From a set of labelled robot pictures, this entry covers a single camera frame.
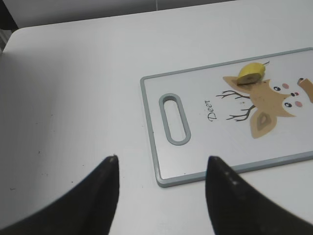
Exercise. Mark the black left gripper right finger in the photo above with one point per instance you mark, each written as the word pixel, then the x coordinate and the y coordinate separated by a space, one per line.
pixel 237 208

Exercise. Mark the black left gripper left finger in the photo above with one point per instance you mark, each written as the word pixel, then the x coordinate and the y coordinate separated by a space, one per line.
pixel 87 209

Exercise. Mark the white deer cutting board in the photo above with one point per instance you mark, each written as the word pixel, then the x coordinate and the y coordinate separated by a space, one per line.
pixel 196 113

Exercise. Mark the yellow banana end piece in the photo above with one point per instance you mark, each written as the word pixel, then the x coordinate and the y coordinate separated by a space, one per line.
pixel 251 73

